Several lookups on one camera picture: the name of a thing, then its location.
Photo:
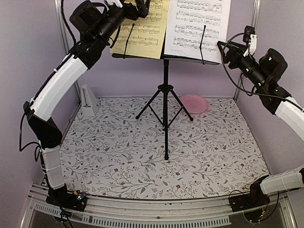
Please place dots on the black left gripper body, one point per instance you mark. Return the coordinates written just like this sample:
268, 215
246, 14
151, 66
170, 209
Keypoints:
134, 14

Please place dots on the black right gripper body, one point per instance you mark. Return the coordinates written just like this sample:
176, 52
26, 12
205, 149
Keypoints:
257, 74

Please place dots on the pink plastic plate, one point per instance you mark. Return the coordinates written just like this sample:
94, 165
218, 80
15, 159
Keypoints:
194, 104

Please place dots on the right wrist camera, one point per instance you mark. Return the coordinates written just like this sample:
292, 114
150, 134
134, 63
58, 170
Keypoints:
250, 39

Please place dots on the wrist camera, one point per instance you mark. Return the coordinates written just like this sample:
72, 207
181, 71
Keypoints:
250, 39
113, 2

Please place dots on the black perforated music stand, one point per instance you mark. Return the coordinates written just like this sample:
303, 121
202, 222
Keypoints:
165, 88

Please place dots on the floral patterned table cloth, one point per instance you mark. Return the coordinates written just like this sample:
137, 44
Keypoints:
123, 151

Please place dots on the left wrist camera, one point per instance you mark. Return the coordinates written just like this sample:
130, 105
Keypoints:
113, 2

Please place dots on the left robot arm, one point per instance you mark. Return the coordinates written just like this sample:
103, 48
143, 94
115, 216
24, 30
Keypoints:
96, 22

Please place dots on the white metronome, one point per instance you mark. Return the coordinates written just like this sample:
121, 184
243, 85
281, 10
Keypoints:
89, 102

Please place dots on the yellow sheet music page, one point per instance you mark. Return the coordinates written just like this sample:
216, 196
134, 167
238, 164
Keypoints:
144, 37

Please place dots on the white sheet music page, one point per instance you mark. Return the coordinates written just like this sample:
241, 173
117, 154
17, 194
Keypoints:
195, 26

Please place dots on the aluminium front rail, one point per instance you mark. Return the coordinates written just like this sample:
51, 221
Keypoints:
105, 212

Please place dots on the right aluminium corner post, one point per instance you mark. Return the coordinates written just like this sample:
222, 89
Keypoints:
254, 21

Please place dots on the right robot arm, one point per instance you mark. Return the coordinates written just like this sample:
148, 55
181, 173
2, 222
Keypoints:
265, 74

